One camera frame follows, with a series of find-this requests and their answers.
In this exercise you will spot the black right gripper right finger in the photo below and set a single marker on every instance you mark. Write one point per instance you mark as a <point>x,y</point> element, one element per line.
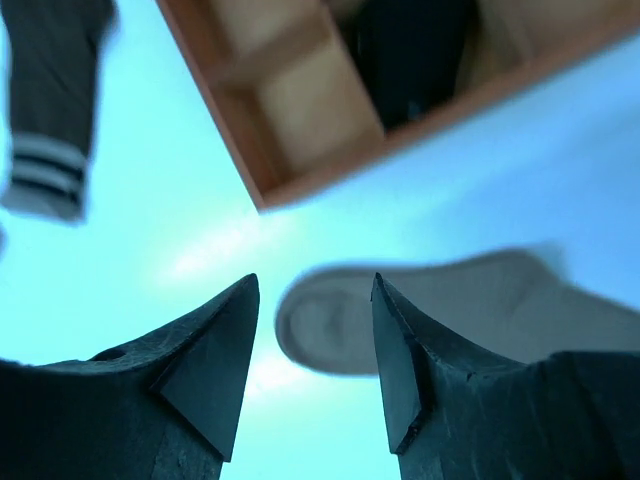
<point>454,410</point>

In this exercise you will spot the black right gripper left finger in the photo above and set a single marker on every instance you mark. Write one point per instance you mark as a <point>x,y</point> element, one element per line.
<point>163,406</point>

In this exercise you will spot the tan sock with maroon cuff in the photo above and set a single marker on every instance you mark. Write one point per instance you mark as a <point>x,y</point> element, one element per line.
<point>515,302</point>

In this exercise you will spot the plain black sock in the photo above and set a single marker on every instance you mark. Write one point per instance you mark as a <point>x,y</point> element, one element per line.
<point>408,54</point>

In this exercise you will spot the orange wooden compartment tray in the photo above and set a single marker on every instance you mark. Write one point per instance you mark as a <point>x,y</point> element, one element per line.
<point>305,93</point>

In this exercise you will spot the brown sock with pink stripes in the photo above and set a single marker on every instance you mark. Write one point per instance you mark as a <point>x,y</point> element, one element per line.
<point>55,51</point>

